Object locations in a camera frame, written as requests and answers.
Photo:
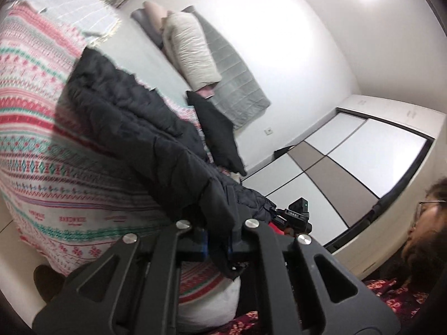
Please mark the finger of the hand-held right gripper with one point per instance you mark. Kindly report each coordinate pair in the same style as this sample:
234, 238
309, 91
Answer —
276, 215

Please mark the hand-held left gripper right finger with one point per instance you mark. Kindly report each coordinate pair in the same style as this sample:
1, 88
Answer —
241, 247

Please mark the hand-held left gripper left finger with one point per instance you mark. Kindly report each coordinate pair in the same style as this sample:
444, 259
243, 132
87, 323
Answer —
188, 247

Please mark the black quilted jacket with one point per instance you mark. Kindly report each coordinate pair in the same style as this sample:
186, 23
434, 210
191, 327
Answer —
157, 129

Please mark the red plastic stool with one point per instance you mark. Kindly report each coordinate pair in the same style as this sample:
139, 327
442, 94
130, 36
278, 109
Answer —
279, 229

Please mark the small black object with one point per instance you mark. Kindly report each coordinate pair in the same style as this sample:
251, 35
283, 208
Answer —
284, 151

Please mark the white and brown wardrobe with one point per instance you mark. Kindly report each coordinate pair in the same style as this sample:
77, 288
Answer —
366, 153

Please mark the black cushion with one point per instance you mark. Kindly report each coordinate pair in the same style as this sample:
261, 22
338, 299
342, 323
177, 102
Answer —
216, 132

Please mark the person's dark red floral clothing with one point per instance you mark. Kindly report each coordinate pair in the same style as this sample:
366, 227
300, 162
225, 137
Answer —
391, 289

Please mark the thin framed glasses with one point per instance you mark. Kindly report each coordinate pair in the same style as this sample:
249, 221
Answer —
419, 213

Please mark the person's head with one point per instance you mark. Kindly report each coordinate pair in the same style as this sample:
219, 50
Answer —
429, 237

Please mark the grey padded headboard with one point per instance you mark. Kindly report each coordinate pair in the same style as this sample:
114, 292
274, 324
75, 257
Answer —
237, 83

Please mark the small pink cloth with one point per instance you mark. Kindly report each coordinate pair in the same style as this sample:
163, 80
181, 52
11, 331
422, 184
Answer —
207, 92

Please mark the red green patterned blanket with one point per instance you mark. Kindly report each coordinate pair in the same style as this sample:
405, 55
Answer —
52, 146

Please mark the beige puffy pillow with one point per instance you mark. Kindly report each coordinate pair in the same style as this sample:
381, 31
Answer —
188, 49

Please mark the grey pillow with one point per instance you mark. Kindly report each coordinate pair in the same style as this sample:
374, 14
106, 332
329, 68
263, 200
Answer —
143, 24

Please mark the cream pink pillow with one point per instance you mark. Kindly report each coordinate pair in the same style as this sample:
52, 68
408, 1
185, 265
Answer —
155, 17

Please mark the light grey quilted bed cover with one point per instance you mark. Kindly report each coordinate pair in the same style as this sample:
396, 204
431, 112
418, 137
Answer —
70, 3

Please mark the white wall socket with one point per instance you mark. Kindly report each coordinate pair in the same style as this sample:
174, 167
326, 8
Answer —
269, 131

